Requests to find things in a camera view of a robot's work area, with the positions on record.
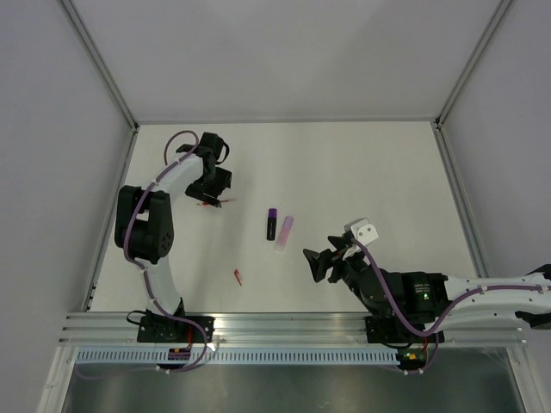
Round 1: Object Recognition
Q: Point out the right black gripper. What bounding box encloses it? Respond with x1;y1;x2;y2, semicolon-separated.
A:
301;235;368;299

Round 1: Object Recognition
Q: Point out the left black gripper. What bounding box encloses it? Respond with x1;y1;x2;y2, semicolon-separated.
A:
185;169;232;210

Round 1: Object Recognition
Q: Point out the red ballpoint pen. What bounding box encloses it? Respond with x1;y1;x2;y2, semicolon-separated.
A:
196;198;236;207

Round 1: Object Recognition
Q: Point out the pink marker pen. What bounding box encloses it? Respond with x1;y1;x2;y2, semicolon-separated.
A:
275;216;294;251

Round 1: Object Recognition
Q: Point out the black purple highlighter pen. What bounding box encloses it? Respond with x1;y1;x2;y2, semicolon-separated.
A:
266;217;277;241

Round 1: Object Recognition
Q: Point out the red pen cap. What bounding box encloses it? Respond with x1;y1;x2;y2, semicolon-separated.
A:
234;269;243;286

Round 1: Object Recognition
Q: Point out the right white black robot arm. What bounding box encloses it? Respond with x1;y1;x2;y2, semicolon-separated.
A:
303;233;550;342

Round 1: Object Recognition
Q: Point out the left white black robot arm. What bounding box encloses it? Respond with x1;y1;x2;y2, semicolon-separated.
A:
115;130;232;342

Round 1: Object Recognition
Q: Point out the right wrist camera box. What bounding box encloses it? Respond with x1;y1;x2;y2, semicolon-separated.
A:
344;218;379;246

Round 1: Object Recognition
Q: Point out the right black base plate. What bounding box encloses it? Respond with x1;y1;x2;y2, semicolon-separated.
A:
364;316;445;345

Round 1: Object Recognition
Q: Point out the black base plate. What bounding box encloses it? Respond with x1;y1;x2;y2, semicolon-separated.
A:
137;314;214;344
364;316;445;345

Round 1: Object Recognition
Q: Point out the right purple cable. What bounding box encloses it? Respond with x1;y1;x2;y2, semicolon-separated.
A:
348;243;551;337

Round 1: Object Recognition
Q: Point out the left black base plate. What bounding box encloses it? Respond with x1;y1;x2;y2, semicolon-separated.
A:
137;314;214;344

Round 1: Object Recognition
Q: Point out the left aluminium frame post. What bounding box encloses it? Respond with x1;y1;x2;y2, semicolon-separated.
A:
55;0;139;133

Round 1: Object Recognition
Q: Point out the aluminium frame post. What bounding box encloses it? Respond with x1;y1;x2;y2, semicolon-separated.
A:
433;0;517;130
55;0;139;133

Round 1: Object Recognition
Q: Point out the aluminium front rail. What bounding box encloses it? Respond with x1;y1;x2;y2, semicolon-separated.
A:
58;312;527;348

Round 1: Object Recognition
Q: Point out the white slotted cable duct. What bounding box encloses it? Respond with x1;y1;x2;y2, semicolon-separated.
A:
77;347;399;366

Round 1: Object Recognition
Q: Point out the right aluminium frame post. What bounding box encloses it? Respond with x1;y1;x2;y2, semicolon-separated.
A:
433;0;517;130

